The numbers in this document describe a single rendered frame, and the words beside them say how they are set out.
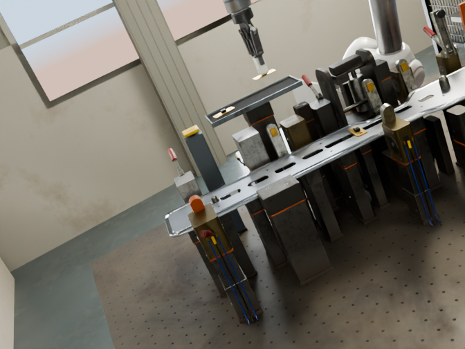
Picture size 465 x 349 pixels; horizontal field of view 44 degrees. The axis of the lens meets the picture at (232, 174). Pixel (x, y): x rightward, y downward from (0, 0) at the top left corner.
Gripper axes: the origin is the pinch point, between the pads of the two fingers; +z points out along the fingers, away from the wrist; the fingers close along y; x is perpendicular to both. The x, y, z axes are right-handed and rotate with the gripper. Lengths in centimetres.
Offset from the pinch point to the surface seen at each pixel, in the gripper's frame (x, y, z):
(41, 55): 65, 280, -16
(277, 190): 25, -45, 26
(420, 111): -32, -40, 28
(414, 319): 14, -83, 59
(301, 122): -0.8, -16.4, 20.9
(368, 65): -32.8, -14.3, 13.9
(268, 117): 3.4, 2.4, 20.0
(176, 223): 54, -23, 30
